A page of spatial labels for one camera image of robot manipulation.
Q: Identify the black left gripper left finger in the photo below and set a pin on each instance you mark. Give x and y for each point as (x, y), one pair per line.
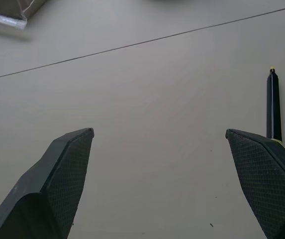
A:
(57, 179)

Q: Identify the black pen with yellow tip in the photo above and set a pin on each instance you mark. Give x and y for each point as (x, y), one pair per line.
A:
(273, 107)

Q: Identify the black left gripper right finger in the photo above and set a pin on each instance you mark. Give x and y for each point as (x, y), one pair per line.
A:
(264, 179)

